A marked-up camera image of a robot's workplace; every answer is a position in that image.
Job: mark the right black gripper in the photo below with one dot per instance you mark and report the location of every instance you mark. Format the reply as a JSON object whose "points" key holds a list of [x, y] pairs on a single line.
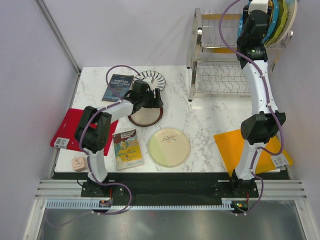
{"points": [[269, 21]]}

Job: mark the small pink box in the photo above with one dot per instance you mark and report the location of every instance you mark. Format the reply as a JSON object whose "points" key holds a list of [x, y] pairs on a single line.
{"points": [[79, 164]]}

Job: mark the cream and blue racked plate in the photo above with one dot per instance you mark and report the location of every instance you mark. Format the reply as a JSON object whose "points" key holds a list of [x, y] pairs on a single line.
{"points": [[287, 30]]}

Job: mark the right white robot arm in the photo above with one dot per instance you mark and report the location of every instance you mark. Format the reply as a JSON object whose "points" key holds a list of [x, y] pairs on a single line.
{"points": [[266, 120]]}

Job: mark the grey slotted cable duct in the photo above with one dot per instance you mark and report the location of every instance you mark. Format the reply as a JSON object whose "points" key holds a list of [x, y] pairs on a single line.
{"points": [[97, 204]]}

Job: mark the blue polka dot racked plate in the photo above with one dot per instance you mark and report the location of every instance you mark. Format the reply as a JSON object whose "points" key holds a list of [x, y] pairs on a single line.
{"points": [[273, 22]]}

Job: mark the cream and green floral plate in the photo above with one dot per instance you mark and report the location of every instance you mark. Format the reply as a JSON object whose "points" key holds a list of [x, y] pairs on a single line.
{"points": [[169, 147]]}

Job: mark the yellow illustrated paperback book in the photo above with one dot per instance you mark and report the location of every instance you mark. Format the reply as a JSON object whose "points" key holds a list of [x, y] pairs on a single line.
{"points": [[127, 150]]}

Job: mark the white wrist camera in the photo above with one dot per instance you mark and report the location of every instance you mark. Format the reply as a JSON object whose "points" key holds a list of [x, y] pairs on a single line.
{"points": [[150, 80], [260, 5]]}

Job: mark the cream plate with red rim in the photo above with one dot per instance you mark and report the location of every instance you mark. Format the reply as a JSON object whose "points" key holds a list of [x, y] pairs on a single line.
{"points": [[146, 117]]}

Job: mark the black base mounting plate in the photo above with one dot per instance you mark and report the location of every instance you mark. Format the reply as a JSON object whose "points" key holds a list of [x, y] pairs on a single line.
{"points": [[216, 185]]}

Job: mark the stainless steel dish rack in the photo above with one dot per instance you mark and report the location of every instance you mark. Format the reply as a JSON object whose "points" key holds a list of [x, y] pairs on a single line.
{"points": [[214, 68]]}

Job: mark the red folder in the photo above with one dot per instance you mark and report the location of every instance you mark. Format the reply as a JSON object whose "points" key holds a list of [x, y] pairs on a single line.
{"points": [[65, 125]]}

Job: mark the black and white striped plate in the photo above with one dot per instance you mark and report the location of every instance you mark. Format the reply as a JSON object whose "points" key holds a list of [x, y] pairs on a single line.
{"points": [[160, 81]]}

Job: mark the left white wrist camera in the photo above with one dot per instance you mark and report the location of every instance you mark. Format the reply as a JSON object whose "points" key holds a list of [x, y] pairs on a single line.
{"points": [[150, 80]]}

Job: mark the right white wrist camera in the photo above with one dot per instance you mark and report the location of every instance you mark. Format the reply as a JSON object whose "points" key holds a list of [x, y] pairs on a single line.
{"points": [[260, 5]]}

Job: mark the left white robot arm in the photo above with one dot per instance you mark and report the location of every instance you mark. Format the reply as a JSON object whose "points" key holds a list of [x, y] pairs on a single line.
{"points": [[96, 163]]}

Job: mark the green polka dot plate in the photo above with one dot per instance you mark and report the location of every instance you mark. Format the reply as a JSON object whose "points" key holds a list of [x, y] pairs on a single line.
{"points": [[282, 18]]}

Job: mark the orange cutting board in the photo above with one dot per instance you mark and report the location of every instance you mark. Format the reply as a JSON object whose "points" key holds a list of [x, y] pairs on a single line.
{"points": [[231, 144]]}

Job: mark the dark blue paperback book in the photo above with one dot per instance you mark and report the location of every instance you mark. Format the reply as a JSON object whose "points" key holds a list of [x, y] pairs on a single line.
{"points": [[118, 86]]}

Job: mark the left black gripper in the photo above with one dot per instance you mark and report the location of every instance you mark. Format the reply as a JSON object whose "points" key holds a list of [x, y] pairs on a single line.
{"points": [[155, 102]]}

